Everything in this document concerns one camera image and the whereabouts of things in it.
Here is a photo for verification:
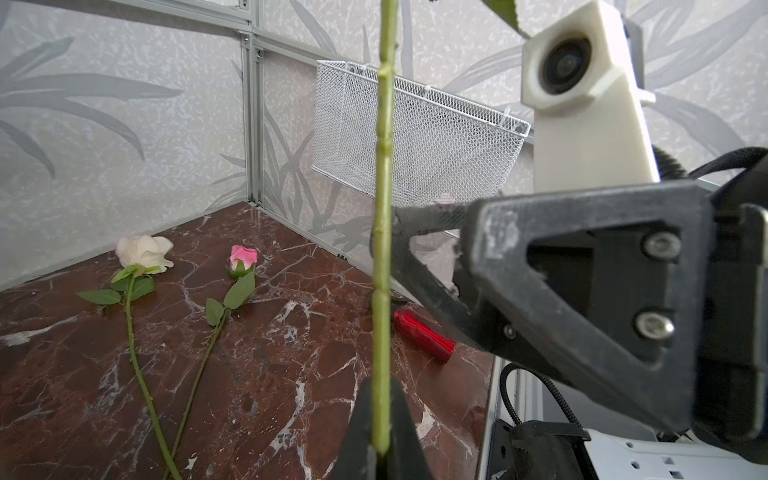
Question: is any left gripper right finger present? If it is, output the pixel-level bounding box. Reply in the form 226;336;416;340
391;378;433;480

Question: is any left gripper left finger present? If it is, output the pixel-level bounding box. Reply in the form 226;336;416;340
331;378;375;480

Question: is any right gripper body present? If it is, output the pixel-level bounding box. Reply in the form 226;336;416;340
392;180;767;464

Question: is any hot pink rose stem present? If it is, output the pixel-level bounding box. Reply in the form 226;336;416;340
371;0;399;460

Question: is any small magenta rose stem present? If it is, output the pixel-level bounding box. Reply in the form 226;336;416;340
171;245;259;460

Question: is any cream peach rose stem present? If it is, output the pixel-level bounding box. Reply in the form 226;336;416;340
76;234;184;480

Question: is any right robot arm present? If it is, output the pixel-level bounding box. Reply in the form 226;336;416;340
392;147;767;479

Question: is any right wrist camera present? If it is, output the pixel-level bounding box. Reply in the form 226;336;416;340
521;1;660;193

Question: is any white wire basket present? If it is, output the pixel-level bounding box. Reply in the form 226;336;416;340
312;60;531;207

